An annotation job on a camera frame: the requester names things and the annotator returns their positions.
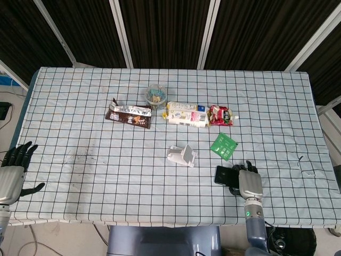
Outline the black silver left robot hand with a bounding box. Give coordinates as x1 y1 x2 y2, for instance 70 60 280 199
0 141 46 205

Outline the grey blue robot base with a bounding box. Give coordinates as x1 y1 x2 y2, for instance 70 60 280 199
108 226 222 256

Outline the blue table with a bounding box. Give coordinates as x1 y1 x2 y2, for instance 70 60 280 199
10 69 40 149

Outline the brown chocolate wrapper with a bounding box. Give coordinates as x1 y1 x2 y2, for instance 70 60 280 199
104 98 153 130

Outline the red snack bag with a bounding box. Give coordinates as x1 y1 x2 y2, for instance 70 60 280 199
207 105 239 126

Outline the blue box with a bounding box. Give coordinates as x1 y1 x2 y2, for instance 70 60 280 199
0 73 20 87

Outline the black smartphone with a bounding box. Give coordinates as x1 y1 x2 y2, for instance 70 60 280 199
214 165 240 187

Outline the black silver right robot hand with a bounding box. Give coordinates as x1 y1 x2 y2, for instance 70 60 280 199
228 160 264 201

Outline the white phone stand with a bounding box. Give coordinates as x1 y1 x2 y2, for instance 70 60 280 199
167 144 198 169

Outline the pale floor cable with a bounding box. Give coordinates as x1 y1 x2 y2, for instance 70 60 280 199
14 225 55 256

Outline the checkered blue white tablecloth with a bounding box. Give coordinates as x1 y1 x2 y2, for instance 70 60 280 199
6 66 341 229

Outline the white metal frame post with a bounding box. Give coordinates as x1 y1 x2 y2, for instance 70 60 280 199
109 0 134 68
197 0 222 69
284 4 341 71
316 98 341 118
0 59 30 90
34 0 77 66

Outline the clear round plastic container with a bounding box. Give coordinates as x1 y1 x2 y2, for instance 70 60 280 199
144 83 168 110

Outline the black round floor object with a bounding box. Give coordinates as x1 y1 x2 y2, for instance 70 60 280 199
266 226 316 256

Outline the white yellow snack bag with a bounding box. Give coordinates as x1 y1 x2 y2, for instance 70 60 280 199
163 101 209 129

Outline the green square packet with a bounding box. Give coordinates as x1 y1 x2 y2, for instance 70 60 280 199
210 132 239 161

